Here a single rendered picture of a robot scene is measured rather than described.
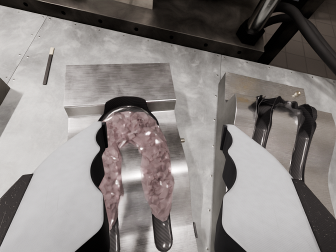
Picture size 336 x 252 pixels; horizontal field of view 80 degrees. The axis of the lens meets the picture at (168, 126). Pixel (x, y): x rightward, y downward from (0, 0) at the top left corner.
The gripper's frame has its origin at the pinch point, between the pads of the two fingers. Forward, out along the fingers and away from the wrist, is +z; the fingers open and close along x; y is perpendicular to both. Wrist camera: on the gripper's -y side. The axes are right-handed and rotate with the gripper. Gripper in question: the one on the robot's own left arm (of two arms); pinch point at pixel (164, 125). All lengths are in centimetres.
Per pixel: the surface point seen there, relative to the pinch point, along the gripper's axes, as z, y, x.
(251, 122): 31.6, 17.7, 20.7
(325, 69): 185, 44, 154
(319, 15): 252, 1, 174
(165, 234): 14.7, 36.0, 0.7
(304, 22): 64, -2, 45
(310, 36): 61, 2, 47
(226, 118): 36.7, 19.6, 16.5
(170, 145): 28.0, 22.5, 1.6
